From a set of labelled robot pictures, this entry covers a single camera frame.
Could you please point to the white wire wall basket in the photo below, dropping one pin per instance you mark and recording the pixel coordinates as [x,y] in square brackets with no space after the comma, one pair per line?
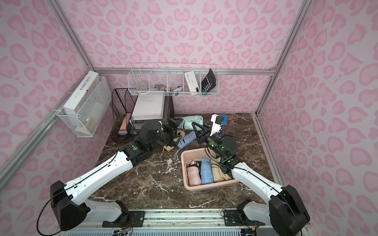
[168,79]

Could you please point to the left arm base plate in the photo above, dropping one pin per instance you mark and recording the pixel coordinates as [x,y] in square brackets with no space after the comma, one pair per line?
[135,219]

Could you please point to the pink umbrella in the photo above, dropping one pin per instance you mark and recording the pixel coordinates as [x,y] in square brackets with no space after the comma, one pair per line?
[193,174]

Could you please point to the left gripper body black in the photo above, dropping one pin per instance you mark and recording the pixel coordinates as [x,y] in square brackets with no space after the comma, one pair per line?
[173,128]

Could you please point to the long white box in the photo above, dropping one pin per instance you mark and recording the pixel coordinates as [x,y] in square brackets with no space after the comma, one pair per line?
[81,93]

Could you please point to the white paper stack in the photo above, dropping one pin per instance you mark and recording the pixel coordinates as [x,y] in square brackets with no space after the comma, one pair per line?
[148,107]

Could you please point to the cream umbrella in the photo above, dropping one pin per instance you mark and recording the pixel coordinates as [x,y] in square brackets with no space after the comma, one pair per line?
[180,135]
[218,175]

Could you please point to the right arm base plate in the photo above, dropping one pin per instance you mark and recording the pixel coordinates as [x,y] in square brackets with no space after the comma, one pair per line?
[233,217]

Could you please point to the mint green umbrella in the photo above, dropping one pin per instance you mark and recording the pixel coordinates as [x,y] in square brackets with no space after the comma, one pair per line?
[187,122]

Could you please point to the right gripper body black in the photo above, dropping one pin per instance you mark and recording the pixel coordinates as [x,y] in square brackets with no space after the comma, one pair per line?
[205,135]

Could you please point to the black calculator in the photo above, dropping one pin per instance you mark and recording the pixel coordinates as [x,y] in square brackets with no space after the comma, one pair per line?
[209,82]

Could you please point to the aluminium front rail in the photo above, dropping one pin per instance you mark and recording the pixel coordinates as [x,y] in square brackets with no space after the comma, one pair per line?
[175,222]

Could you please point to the white wire side basket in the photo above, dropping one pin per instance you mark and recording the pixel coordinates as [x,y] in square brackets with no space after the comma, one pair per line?
[85,123]

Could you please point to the pink plastic storage box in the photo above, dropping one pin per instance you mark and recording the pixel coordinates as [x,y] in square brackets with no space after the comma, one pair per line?
[187,157]

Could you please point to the blue lid pencil jar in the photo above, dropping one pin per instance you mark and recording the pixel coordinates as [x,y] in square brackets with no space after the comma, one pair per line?
[225,119]

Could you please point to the small white box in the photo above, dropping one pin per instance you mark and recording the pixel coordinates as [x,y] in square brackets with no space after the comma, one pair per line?
[192,83]

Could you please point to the black wire file rack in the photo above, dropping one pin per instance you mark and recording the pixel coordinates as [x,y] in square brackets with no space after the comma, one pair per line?
[123,103]

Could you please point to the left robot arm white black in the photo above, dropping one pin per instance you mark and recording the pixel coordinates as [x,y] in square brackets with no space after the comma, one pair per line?
[70,201]

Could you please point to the blue umbrella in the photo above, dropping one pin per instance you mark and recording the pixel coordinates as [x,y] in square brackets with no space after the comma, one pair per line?
[188,139]
[206,172]

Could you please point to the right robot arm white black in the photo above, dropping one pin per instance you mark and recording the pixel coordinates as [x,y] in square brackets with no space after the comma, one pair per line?
[285,210]

